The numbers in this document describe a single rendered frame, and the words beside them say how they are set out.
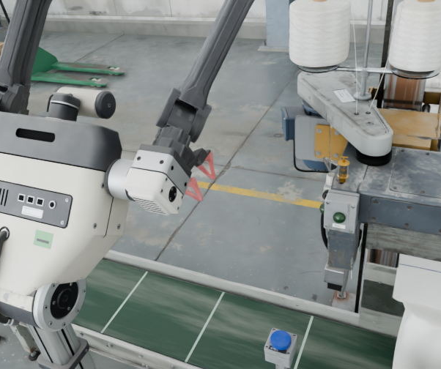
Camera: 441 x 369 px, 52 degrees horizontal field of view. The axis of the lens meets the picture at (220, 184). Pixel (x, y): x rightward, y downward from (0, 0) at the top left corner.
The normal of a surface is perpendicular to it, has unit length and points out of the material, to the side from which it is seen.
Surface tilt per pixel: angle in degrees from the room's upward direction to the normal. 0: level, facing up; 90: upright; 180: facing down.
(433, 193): 0
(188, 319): 0
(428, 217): 90
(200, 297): 0
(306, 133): 90
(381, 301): 90
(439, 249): 90
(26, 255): 50
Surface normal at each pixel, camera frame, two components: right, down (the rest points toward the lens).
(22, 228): -0.37, -0.11
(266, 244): -0.10, -0.82
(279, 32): -0.40, 0.55
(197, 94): 0.07, 0.40
